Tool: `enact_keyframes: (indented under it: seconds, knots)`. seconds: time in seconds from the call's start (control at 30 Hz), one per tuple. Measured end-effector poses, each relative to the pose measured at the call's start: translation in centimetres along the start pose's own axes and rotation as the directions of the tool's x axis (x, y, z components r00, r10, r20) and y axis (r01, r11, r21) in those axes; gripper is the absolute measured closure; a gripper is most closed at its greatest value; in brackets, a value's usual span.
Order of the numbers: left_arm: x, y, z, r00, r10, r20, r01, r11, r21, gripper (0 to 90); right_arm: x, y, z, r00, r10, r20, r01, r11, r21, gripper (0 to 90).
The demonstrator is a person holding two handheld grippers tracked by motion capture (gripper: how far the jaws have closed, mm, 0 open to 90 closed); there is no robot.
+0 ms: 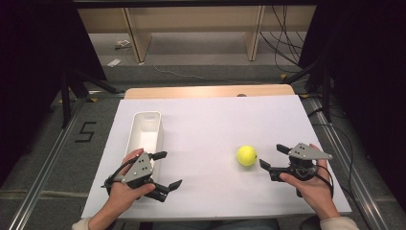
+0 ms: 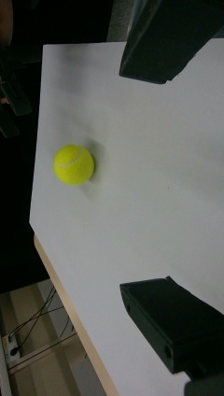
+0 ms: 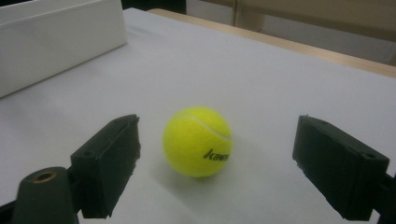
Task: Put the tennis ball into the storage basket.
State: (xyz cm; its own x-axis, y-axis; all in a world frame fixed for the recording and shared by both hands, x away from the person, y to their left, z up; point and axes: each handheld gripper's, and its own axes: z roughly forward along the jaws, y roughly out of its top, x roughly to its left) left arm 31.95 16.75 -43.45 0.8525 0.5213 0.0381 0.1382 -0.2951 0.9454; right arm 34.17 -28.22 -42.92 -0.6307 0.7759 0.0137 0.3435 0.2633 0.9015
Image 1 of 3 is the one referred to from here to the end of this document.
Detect wooden shelf unit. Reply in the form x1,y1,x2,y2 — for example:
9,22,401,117
77,5,318,63

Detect black hanging cable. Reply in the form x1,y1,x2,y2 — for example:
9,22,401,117
259,30,301,67
270,5,308,75

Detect black floor cable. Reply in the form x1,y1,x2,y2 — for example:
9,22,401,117
309,107,356,200

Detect person's left hand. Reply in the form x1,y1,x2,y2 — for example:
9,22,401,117
108,148,157,209

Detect yellow tennis ball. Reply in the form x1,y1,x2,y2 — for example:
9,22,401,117
236,145,259,168

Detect metal floor rail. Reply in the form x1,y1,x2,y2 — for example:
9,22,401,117
304,95,392,230
7,95,92,230

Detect person's right hand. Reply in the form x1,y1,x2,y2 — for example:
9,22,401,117
279,143,335,213

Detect white flat floor scrap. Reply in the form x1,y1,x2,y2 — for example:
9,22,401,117
106,57,124,68

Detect small floor clutter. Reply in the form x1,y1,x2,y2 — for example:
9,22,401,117
114,38,132,51

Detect white table sheet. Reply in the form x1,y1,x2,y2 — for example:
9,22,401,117
80,94,352,221

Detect white plastic bin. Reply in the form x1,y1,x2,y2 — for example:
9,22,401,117
124,110,165,183

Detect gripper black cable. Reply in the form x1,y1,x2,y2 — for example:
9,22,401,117
315,164,335,199
101,156,139,190

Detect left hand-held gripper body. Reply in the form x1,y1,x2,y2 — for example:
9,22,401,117
121,151,158,196

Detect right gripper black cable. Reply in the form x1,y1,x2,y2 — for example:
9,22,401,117
315,164,335,199

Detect white floor cable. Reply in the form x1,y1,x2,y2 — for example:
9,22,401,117
146,51,266,86

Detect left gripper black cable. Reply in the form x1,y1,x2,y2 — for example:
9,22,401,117
101,156,139,190

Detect black metal stand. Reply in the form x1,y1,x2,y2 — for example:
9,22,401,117
58,67,120,129
282,57,333,124

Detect black curtain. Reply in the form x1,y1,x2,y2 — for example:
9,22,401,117
299,0,406,205
0,0,108,190

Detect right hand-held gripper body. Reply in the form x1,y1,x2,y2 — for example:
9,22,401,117
269,142,333,183

